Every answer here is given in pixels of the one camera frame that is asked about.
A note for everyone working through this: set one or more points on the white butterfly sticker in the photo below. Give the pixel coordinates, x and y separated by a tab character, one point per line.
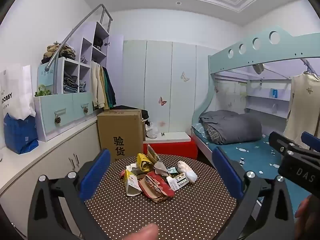
185	77

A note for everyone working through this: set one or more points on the white wall shelf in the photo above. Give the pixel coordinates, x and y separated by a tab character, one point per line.
262	111

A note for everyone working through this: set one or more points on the dark hanging jacket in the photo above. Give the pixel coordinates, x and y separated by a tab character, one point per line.
112	92

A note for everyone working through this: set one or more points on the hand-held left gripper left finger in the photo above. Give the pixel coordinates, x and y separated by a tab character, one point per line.
96	172

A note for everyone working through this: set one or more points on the grey folded clothing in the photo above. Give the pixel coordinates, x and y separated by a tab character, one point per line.
83	60

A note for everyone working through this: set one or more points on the white paper bag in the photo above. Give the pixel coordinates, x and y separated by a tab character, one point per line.
17	92

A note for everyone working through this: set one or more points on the yellow crumpled packet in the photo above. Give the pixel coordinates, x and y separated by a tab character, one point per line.
143	162

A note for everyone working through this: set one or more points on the red step white top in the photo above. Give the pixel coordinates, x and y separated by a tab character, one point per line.
172	148

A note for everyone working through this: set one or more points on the grey checked blanket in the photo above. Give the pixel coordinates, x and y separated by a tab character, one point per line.
212	133

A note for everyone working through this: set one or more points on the yellow white carton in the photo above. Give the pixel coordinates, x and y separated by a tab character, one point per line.
131	183

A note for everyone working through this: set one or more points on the large cardboard box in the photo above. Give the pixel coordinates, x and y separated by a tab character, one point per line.
120	130

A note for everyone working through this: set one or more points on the low grey cabinet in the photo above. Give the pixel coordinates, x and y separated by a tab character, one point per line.
50	160

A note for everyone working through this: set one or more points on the small blue box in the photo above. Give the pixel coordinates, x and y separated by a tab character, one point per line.
274	93

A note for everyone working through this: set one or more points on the cream hanging hoodie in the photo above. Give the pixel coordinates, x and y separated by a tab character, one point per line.
96	87

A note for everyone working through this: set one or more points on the grey flat packet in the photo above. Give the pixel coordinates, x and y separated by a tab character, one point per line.
132	168

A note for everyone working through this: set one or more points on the small green plant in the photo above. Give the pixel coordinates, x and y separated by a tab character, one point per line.
43	92

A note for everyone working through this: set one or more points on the faint pink butterfly sticker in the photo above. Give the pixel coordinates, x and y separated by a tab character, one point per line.
162	124

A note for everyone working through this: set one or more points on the dark folded clothing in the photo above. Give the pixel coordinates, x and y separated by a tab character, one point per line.
98	43

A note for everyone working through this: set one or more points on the pile of olive clothes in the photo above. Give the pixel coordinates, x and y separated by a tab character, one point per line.
67	52

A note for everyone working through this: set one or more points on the blue plastic pack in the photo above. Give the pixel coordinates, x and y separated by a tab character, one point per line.
21	135

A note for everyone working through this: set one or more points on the small red wrapper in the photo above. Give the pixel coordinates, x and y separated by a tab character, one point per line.
122	174

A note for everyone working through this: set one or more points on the red crumpled packaging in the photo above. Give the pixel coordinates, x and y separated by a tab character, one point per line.
157	187

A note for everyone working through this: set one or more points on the light blue bunk bed frame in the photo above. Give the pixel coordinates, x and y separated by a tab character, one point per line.
225	62

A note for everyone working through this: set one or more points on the green hanging garment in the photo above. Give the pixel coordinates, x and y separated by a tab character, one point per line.
108	87

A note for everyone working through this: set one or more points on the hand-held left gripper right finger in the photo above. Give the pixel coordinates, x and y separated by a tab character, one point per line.
227	177

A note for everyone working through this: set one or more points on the small green packet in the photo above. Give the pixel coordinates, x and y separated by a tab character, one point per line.
172	171

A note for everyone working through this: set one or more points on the grey duvet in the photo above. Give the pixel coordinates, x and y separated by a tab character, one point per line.
230	125

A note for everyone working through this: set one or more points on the brown cardboard scrap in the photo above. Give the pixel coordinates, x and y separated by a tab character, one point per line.
152	153

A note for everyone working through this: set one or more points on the white crumpled plastic bag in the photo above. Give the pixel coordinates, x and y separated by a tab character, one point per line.
187	172

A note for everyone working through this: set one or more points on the cream hanging sweater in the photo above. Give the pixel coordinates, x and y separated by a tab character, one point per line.
302	105

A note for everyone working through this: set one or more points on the blue fish-print bedsheet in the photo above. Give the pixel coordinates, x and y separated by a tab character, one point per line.
252	155

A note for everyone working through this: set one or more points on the white box green label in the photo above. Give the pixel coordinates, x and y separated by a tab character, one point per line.
178	182

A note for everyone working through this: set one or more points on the grey clip lamp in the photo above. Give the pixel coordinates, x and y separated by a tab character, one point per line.
258	68

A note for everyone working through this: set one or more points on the stack of folded jeans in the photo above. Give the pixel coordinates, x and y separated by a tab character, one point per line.
70	82

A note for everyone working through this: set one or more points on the small folded blue clothes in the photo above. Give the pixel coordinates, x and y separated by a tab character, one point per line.
82	87

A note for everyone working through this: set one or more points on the black clothing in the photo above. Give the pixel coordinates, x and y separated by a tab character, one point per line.
125	107

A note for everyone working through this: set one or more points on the brown polka-dot tablecloth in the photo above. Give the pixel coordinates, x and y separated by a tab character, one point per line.
190	212

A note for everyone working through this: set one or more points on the grey crumpled paper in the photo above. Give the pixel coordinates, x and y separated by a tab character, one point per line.
160	167

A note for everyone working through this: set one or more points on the white wardrobe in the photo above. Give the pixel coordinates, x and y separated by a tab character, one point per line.
160	75

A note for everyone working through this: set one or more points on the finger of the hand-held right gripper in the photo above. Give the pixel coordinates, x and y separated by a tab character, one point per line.
311	141
282	143

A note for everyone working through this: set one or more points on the grey metal handrail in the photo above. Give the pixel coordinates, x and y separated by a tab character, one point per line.
58	52

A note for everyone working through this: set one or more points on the person's right hand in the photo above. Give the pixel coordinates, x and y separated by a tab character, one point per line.
306	212

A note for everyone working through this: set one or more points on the clothes hanger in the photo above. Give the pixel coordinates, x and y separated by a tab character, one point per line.
308	67

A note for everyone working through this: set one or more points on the person's left hand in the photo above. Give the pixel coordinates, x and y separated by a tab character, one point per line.
142	232

